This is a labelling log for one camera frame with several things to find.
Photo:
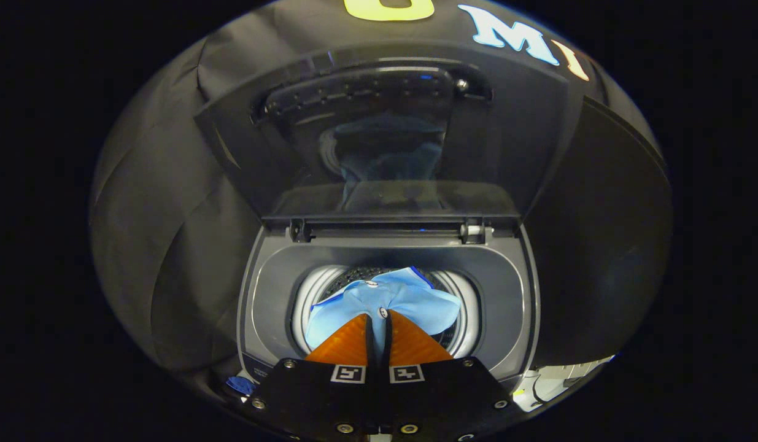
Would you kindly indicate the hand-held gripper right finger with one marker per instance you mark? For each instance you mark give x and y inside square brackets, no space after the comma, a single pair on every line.
[446,399]

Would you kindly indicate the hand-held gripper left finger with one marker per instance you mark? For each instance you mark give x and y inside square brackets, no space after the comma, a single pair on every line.
[311,399]

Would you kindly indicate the light blue polo shirt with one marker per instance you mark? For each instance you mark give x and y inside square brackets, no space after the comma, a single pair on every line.
[409,301]

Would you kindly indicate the black backdrop cloth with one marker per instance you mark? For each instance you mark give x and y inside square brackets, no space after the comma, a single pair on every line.
[158,215]

